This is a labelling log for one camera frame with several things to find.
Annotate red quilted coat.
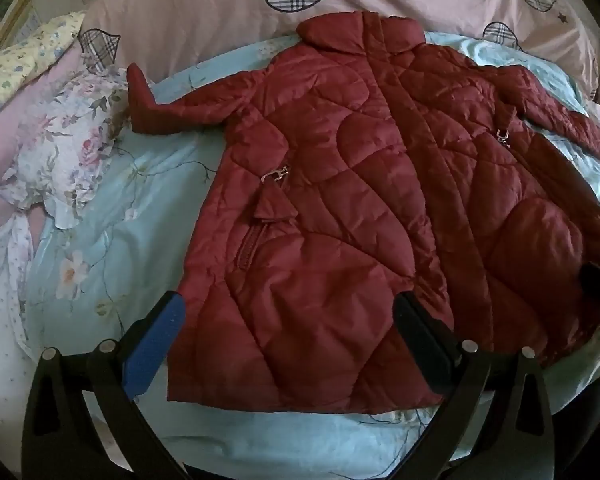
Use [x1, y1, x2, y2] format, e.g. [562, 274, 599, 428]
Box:
[126, 12, 600, 416]

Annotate pink quilt with plaid hearts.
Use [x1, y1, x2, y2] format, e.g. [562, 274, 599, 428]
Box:
[0, 0, 600, 126]

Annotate white dotted cloth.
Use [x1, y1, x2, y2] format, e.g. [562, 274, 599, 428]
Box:
[0, 220, 46, 366]

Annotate yellow floral pillow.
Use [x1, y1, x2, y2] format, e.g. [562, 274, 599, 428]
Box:
[0, 12, 86, 126]

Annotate light blue floral bedsheet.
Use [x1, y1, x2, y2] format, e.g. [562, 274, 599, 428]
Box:
[0, 30, 600, 480]

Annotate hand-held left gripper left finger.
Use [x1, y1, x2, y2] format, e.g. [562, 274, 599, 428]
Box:
[22, 290, 201, 480]

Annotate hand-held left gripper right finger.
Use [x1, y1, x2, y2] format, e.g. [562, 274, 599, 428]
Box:
[394, 291, 556, 480]

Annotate white floral cloth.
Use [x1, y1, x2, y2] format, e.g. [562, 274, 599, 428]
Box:
[0, 62, 146, 231]

